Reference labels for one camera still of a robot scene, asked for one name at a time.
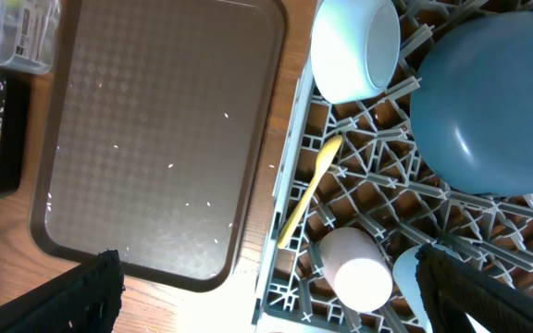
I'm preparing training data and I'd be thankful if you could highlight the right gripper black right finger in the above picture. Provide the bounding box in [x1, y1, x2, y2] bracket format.
[415, 244, 533, 333]

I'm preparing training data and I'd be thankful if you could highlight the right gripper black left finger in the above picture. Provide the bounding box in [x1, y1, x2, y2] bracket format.
[0, 250, 125, 332]

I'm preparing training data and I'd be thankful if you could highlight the light blue cup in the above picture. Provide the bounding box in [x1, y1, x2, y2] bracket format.
[391, 243, 490, 333]

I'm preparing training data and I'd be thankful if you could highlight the pink white cup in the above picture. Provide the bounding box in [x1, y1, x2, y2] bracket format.
[318, 228, 393, 313]

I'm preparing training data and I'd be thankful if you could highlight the yellow spoon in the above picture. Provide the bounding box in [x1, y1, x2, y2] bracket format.
[277, 135, 343, 249]

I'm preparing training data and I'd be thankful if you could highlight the large blue plate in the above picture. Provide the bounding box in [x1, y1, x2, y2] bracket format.
[411, 11, 533, 196]

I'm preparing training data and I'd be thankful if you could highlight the light blue rice bowl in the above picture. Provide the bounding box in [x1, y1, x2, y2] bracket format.
[310, 0, 401, 104]

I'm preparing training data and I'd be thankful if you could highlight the grey dishwasher rack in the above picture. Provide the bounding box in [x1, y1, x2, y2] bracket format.
[252, 0, 533, 332]

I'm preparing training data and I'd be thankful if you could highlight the black tray bin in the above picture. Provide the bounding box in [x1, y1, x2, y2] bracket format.
[0, 68, 31, 200]

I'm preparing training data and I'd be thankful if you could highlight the brown serving tray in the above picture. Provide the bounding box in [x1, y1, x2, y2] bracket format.
[29, 0, 286, 292]

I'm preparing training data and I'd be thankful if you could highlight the clear plastic bin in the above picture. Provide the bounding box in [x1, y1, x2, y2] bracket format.
[0, 0, 62, 75]

